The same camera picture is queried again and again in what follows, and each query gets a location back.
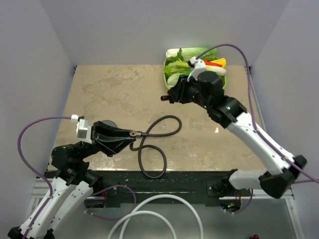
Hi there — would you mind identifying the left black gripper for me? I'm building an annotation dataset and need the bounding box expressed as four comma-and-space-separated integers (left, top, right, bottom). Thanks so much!
76, 119, 137, 159

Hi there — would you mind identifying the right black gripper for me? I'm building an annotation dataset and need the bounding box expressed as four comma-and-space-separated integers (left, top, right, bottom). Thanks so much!
168, 74, 211, 110

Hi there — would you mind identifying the black T-shaped fitting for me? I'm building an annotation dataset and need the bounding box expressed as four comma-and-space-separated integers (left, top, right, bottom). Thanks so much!
160, 96, 170, 101

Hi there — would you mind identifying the grey shower head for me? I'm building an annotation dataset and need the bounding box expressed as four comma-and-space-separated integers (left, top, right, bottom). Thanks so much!
102, 120, 117, 127

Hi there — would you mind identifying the black shower hose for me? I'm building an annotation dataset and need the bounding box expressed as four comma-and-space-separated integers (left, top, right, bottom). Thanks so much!
129, 115, 182, 179

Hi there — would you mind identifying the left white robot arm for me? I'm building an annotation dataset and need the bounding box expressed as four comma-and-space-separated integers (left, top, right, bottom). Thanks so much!
8, 115, 137, 239

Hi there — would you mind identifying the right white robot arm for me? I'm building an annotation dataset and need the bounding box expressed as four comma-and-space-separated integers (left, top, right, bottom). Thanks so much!
160, 72, 307, 199

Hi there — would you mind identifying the green vegetable tray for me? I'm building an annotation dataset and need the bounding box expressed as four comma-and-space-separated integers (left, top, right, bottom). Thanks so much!
163, 60, 227, 88

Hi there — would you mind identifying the napa cabbage in front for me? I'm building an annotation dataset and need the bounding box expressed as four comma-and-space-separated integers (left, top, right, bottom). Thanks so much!
167, 73, 183, 89

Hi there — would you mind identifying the napa cabbage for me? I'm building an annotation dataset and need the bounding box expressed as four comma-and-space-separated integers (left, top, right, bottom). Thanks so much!
167, 73, 183, 89
165, 47, 217, 62

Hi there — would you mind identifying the green celery stalk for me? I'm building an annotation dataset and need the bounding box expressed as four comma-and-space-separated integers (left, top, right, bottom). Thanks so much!
176, 60, 227, 76

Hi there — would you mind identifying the napa cabbage at back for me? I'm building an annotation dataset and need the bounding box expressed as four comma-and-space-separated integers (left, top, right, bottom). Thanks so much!
165, 47, 217, 62

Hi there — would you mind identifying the orange carrot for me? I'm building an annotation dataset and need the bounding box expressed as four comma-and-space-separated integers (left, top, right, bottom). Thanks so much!
204, 60, 223, 67

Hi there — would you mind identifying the yellow pepper piece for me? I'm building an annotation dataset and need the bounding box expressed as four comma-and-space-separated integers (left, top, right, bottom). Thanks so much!
211, 58, 227, 68

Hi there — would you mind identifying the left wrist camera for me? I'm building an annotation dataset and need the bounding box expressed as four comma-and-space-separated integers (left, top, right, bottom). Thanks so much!
71, 115, 92, 144

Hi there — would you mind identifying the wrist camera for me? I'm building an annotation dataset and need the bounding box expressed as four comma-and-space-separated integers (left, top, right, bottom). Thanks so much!
187, 57, 206, 82
71, 115, 92, 144

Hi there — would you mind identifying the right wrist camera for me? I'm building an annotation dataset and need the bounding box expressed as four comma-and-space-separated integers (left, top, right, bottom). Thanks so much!
187, 57, 206, 82

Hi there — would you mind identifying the white hose loop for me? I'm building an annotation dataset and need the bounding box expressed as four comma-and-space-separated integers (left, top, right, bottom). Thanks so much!
106, 193, 203, 239

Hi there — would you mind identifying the black mounting base plate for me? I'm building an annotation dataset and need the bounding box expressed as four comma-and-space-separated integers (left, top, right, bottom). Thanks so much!
94, 171, 251, 208

